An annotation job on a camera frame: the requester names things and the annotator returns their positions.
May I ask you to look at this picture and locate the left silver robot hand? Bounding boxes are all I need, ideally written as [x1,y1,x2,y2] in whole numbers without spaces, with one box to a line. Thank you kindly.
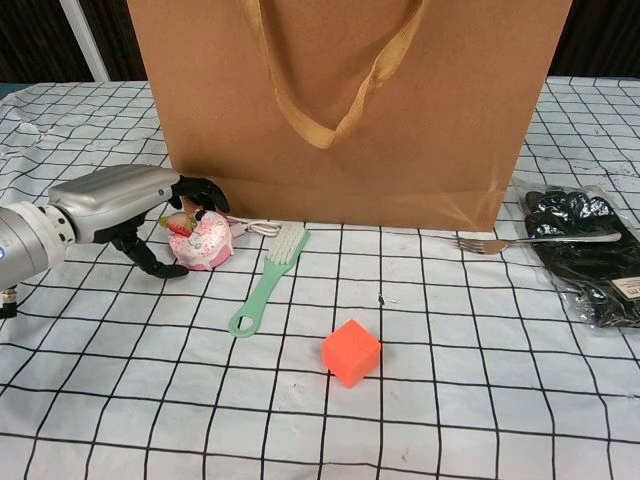
[48,164,231,280]

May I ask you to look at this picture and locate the green handled brush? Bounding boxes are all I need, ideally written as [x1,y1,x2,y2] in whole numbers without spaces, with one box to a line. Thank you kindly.
[227,223,307,340]

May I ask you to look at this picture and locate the packaged black gloves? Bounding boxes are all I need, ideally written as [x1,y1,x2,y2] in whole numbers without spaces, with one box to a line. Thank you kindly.
[522,183,640,330]

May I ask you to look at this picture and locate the metal fork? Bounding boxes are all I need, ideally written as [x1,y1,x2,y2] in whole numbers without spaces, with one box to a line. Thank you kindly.
[453,232,622,255]

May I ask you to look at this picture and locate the brown paper shopping bag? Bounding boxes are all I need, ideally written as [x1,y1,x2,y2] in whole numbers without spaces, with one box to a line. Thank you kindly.
[124,0,574,232]

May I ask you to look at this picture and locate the white partition post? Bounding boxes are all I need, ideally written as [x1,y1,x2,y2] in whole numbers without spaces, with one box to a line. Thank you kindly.
[69,0,112,82]

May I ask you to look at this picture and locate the orange cube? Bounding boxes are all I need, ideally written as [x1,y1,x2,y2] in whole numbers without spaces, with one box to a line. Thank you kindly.
[322,318,382,389]

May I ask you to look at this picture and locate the teal padded table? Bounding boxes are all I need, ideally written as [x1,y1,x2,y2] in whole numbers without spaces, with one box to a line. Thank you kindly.
[0,81,31,101]

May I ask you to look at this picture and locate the white checkered tablecloth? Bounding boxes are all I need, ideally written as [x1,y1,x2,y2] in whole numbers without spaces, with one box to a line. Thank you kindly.
[0,75,640,480]

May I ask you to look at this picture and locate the white cable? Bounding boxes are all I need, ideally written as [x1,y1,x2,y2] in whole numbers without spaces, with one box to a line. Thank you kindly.
[227,217,282,240]

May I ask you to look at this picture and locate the pink toy cake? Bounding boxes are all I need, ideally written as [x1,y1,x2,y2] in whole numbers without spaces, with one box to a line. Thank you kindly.
[158,209,234,272]

